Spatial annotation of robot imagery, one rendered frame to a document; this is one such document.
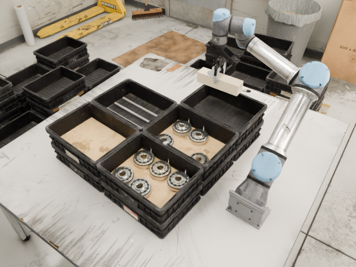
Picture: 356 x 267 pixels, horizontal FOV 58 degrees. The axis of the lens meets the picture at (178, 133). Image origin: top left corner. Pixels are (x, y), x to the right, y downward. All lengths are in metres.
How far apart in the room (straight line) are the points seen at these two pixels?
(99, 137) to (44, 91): 1.18
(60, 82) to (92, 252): 1.76
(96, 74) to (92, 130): 1.40
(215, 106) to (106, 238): 0.97
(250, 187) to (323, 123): 0.88
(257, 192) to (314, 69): 0.57
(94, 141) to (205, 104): 0.69
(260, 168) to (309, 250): 1.18
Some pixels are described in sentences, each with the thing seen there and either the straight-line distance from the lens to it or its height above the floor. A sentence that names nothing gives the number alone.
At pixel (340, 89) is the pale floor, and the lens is 3.97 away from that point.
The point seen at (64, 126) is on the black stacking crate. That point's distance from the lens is 1.84.
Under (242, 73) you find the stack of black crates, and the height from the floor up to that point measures 0.38.
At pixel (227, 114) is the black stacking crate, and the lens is 1.92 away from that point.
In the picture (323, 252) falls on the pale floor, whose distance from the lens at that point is 2.47.
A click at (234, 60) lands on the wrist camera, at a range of 1.63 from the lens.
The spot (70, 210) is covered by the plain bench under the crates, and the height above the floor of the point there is 0.70.
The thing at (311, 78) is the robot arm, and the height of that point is 1.31.
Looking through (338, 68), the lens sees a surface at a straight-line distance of 4.12.
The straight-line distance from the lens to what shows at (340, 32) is 4.06.
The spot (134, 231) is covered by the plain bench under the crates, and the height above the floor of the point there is 0.70.
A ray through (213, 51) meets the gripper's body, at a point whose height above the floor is 1.24.
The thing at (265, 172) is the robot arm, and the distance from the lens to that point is 1.36.
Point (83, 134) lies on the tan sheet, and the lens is 1.83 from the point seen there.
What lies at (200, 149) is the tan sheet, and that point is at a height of 0.83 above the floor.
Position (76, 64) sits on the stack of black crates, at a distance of 3.22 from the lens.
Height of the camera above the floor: 2.02
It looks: 42 degrees down
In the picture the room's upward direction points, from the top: straight up
